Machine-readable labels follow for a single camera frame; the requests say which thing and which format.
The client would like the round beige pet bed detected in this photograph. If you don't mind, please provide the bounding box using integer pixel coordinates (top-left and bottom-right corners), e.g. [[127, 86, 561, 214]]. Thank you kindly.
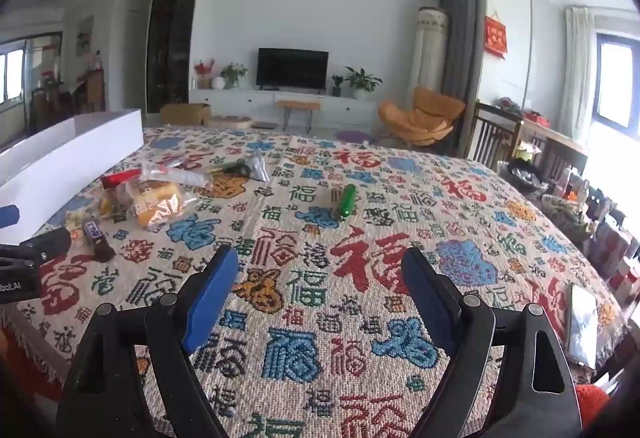
[[210, 115, 253, 129]]

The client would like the triangular blue-white packet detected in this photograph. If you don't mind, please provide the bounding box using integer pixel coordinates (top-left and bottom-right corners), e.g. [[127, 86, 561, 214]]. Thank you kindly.
[[245, 151, 271, 182]]

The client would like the small yellow snack packet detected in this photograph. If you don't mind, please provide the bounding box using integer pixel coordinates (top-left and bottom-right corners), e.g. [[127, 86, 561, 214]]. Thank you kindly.
[[97, 195, 126, 221]]

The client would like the white sheer curtain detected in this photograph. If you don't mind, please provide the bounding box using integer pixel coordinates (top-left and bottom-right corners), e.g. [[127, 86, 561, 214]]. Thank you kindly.
[[557, 7, 596, 134]]

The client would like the brown chocolate bar packet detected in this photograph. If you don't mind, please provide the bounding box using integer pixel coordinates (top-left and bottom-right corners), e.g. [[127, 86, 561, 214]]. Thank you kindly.
[[80, 218, 117, 263]]

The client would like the framed wall picture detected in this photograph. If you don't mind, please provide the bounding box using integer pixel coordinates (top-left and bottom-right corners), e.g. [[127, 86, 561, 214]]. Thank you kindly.
[[76, 16, 95, 56]]

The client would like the black flat television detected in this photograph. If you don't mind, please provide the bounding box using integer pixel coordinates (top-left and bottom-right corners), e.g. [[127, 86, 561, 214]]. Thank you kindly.
[[256, 48, 329, 92]]

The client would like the red flower arrangement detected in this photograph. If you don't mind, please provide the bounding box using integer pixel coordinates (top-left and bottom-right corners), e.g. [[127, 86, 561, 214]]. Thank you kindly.
[[194, 59, 216, 90]]

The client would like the silver foil packet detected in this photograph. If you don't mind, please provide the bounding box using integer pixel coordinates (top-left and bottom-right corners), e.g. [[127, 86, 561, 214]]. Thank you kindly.
[[567, 283, 599, 369]]

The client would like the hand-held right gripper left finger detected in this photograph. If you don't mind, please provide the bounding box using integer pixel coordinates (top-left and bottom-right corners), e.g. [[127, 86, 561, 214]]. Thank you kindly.
[[54, 245, 240, 438]]

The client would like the long silver-brown snack packet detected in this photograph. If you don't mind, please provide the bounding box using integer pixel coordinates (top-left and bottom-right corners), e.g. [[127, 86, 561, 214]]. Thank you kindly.
[[207, 159, 251, 179]]

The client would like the dark wooden chair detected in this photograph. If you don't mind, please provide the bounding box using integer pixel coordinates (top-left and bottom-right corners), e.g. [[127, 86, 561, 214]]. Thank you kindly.
[[540, 138, 588, 184], [472, 102, 523, 169]]

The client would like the wooden stool with metal legs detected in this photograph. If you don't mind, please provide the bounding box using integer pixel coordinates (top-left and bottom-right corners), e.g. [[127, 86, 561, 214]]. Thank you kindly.
[[276, 100, 321, 134]]

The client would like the bright green snack packet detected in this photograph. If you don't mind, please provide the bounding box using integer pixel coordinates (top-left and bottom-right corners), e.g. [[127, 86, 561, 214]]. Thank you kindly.
[[330, 185, 358, 220]]

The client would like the printed woven tablecloth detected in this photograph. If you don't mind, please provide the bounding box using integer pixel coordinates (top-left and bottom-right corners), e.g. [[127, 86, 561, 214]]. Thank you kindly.
[[0, 123, 631, 438]]

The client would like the red wall hanging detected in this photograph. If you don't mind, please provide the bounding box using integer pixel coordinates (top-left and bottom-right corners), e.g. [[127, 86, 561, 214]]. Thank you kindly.
[[484, 13, 508, 59]]

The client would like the orange lounge chair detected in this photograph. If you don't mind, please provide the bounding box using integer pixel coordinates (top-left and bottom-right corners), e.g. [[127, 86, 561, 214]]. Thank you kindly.
[[377, 87, 466, 150]]

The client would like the large potted green plant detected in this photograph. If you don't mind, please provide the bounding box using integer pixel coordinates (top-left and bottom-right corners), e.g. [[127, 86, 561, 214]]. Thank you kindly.
[[345, 67, 383, 100]]

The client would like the tall dark display cabinet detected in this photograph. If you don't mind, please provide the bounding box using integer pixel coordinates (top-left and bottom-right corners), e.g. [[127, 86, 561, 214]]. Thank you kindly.
[[146, 0, 203, 114]]

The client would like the white television cabinet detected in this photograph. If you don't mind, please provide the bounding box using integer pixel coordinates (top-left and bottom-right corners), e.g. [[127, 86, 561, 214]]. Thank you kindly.
[[189, 88, 396, 131]]

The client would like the dark framed window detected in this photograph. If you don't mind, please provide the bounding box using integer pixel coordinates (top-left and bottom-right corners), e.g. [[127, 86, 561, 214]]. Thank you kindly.
[[595, 33, 640, 141]]

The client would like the bread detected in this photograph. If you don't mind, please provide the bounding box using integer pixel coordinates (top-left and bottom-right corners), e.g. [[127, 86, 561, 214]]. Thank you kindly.
[[117, 181, 187, 230]]

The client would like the grey curtain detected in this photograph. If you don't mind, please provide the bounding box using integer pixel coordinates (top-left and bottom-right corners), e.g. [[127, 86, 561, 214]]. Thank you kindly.
[[439, 0, 488, 154]]

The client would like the clear packet with red end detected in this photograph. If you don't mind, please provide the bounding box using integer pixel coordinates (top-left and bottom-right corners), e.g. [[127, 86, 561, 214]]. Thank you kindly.
[[142, 161, 208, 189]]

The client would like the red snack packet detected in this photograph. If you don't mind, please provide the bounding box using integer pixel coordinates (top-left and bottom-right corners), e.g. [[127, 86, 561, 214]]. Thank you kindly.
[[101, 169, 143, 190]]

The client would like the covered standing air conditioner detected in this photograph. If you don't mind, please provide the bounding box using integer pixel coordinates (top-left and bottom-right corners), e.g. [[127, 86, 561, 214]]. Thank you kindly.
[[407, 7, 451, 94]]

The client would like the green plant in vase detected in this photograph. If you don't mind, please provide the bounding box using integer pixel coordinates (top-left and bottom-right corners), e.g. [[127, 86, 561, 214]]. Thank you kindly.
[[220, 62, 248, 90]]

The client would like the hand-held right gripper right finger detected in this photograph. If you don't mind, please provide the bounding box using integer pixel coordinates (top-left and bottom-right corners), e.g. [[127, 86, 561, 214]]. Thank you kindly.
[[400, 247, 583, 438]]

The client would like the brown cardboard box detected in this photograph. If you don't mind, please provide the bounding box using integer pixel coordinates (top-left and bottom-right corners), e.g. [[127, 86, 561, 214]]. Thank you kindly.
[[160, 102, 211, 126]]

